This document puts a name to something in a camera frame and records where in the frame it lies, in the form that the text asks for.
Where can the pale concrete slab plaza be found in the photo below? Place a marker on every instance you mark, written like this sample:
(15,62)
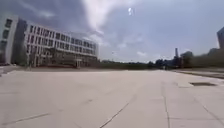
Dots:
(110,100)

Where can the row of trees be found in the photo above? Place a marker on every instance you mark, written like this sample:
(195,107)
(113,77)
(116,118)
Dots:
(160,63)

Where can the white building with window grid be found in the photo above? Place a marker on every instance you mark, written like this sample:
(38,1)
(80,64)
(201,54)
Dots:
(50,45)

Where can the tall distant tower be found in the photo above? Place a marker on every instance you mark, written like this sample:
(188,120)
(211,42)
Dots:
(176,53)

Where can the dark manhole cover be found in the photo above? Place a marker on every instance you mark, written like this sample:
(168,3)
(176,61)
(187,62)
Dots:
(202,84)

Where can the dark building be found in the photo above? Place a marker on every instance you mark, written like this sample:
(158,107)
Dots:
(221,38)

